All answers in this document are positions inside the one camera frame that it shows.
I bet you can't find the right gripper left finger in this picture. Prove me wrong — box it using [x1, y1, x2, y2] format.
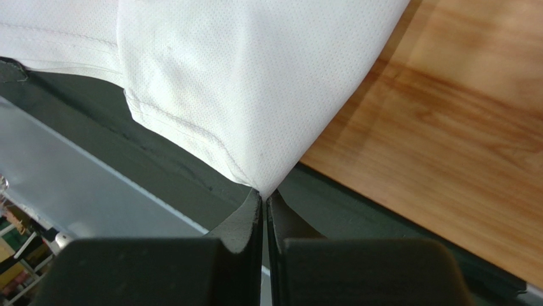
[33, 190, 263, 305]

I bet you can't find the white t-shirt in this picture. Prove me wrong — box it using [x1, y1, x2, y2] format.
[1, 1, 408, 198]

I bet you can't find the background storage shelf clutter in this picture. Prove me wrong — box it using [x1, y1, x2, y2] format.
[1, 176, 73, 305]

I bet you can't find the aluminium frame rail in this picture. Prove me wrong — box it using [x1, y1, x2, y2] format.
[0, 95, 272, 306]

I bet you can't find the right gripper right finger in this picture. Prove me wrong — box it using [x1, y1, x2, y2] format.
[266, 192, 474, 305]

